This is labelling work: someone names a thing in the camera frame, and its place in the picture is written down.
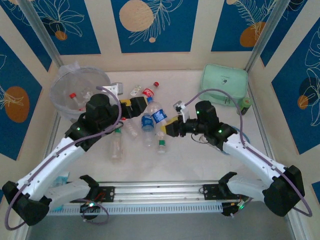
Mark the small bottle green label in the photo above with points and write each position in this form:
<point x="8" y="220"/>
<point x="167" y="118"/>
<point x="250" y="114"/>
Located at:
<point x="162" y="143"/>

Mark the blue-capped bottle blue label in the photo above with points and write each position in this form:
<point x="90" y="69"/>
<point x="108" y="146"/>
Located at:
<point x="160" y="115"/>

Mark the small bottle white label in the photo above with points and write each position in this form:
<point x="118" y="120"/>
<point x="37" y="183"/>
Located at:
<point x="135" y="90"/>

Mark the white-capped bottle blue label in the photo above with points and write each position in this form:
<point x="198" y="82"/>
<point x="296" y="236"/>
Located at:
<point x="147" y="122"/>

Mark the red-capped cola bottle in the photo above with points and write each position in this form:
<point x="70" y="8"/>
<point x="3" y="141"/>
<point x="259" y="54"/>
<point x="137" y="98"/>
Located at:
<point x="148" y="93"/>

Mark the clear bottle red cap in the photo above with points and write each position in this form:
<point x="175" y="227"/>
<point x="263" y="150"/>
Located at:
<point x="72" y="95"/>

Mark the clear bottle green cap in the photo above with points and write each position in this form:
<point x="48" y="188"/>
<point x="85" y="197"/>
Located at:
<point x="117" y="147"/>

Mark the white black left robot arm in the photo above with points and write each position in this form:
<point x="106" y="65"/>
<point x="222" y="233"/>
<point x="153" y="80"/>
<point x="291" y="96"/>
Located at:
<point x="50" y="162"/>

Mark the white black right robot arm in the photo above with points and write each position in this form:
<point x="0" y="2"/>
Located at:
<point x="250" y="155"/>

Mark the mint green zip pouch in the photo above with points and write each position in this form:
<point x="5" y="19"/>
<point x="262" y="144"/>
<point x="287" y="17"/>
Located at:
<point x="222" y="80"/>

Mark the small green can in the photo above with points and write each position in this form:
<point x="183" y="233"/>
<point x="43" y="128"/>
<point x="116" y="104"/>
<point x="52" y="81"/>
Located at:
<point x="245" y="105"/>

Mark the light blue tissue packet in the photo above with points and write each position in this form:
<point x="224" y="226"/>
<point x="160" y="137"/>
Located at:
<point x="61" y="178"/>

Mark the black base controller with LED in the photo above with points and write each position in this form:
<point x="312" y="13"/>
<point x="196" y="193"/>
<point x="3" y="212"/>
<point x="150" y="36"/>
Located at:
<point x="90" y="208"/>
<point x="228" y="211"/>

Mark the aluminium side rail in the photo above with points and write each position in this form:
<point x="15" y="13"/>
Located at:
<point x="55" y="132"/>
<point x="253" y="92"/>

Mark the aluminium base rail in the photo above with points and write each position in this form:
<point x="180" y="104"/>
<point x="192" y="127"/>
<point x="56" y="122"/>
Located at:
<point x="160" y="192"/>

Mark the aluminium frame post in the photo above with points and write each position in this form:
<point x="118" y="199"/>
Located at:
<point x="266" y="35"/>
<point x="45" y="35"/>

